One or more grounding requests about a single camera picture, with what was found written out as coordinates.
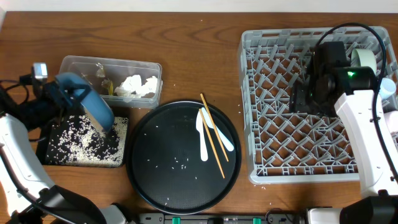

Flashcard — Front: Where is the dark blue plate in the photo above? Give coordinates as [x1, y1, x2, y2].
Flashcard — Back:
[55, 72, 114, 133]

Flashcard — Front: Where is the white rice pile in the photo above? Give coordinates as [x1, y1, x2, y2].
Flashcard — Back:
[46, 114, 128, 166]

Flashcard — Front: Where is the light green bowl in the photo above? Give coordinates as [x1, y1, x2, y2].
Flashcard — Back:
[351, 49, 377, 73]

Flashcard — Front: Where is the yellow green snack wrapper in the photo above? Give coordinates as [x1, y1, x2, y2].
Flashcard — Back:
[101, 79, 114, 96]

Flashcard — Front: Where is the small white cup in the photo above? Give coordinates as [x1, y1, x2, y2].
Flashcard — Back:
[378, 78, 397, 100]

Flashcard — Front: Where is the pink cup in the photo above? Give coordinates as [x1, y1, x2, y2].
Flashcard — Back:
[384, 111, 398, 134]

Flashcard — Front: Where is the white tissue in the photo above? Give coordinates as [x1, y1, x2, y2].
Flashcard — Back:
[114, 75, 142, 97]
[141, 76, 158, 95]

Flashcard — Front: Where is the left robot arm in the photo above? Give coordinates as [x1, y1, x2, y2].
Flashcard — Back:
[1, 63, 134, 224]

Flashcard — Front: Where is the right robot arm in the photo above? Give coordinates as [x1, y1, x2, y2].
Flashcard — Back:
[289, 42, 397, 223]

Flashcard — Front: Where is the grey dishwasher rack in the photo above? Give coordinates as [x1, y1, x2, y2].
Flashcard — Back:
[238, 26, 397, 185]

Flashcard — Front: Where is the clear plastic waste bin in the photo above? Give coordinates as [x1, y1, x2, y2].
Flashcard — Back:
[60, 55, 162, 109]

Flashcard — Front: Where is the white plastic spoon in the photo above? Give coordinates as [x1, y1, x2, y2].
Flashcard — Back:
[196, 112, 208, 162]
[201, 107, 234, 152]

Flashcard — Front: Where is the wooden chopstick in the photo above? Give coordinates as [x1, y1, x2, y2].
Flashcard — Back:
[199, 109, 225, 179]
[200, 93, 229, 162]

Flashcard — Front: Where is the round black serving tray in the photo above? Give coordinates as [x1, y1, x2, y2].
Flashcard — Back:
[125, 101, 242, 215]

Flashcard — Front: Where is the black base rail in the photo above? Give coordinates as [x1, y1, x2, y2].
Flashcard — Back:
[138, 212, 305, 224]

